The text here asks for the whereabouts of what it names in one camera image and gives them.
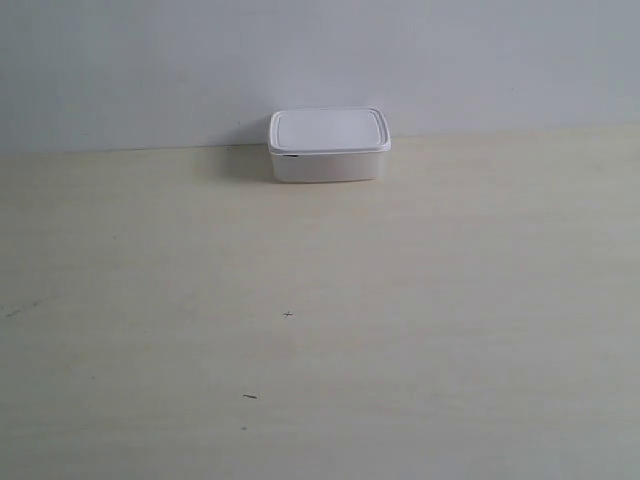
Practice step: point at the white lidded plastic container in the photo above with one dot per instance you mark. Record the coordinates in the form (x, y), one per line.
(327, 145)

